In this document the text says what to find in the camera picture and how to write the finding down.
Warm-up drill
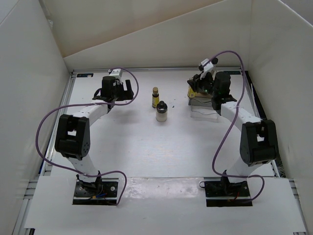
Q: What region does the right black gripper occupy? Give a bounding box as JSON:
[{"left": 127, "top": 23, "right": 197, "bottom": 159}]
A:
[{"left": 187, "top": 71, "right": 217, "bottom": 97}]

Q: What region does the yellow label bottle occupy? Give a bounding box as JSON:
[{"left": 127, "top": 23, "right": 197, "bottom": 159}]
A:
[
  {"left": 152, "top": 87, "right": 159, "bottom": 108},
  {"left": 187, "top": 88, "right": 197, "bottom": 99}
]

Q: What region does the red label sauce bottle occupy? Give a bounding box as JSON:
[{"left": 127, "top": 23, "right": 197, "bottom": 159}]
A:
[{"left": 211, "top": 57, "right": 218, "bottom": 72}]

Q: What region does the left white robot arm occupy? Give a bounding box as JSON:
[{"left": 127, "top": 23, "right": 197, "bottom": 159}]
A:
[{"left": 55, "top": 75, "right": 134, "bottom": 196}]

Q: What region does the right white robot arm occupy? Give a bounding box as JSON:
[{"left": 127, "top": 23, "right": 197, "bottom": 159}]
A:
[{"left": 187, "top": 71, "right": 279, "bottom": 196}]

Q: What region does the tiered clear acrylic rack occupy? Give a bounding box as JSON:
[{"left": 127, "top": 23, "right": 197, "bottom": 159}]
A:
[{"left": 188, "top": 93, "right": 218, "bottom": 120}]

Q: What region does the white powder jar black cap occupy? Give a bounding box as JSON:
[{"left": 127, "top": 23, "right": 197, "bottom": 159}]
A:
[{"left": 156, "top": 101, "right": 168, "bottom": 122}]

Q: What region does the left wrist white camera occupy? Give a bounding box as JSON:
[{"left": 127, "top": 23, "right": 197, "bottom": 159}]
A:
[{"left": 108, "top": 69, "right": 123, "bottom": 79}]

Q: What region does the aluminium table frame rail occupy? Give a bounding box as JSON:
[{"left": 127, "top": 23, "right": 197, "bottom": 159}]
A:
[{"left": 71, "top": 67, "right": 241, "bottom": 74}]

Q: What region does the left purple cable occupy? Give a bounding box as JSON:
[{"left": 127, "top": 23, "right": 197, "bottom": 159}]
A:
[{"left": 35, "top": 68, "right": 139, "bottom": 206}]

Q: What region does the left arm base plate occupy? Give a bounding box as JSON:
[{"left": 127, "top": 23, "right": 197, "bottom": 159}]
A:
[{"left": 72, "top": 178, "right": 118, "bottom": 206}]

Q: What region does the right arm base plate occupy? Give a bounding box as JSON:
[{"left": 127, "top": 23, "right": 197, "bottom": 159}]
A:
[{"left": 199, "top": 181, "right": 253, "bottom": 208}]

